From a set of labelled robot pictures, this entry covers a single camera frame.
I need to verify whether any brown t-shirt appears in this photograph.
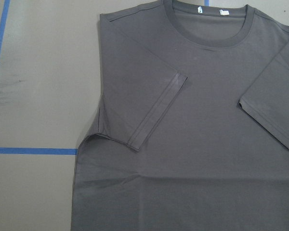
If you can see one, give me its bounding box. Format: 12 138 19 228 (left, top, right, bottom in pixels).
71 0 289 231

